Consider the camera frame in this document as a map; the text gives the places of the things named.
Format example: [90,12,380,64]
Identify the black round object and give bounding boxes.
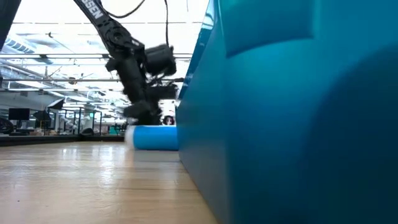
[0,116,15,135]

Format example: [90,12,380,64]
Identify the teal plastic tray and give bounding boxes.
[175,0,398,224]

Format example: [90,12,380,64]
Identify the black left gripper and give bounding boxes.
[105,49,180,126]

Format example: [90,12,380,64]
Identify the black table frame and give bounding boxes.
[0,134,126,147]

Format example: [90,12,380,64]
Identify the blue silicone sealant tube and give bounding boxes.
[125,124,180,152]

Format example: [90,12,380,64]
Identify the black studio softbox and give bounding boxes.
[46,98,65,111]
[32,110,52,129]

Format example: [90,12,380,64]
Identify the black background monitor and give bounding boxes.
[7,108,30,122]

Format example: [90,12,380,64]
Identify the thin overhead metal bar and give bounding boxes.
[0,77,186,83]

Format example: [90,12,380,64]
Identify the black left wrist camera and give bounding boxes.
[144,44,177,77]

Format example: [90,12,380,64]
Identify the black background rig frame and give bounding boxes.
[62,107,103,136]

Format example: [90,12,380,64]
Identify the grey overhead metal bar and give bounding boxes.
[0,53,193,60]

